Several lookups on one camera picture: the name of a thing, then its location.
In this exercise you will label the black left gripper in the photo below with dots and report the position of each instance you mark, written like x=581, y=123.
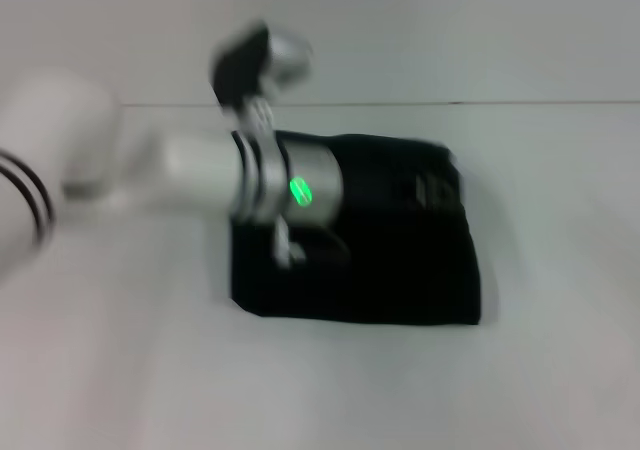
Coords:
x=380, y=190

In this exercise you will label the black shirt with white print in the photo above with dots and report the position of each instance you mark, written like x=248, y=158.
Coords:
x=400, y=270

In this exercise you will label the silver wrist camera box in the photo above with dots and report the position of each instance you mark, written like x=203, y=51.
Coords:
x=260, y=65

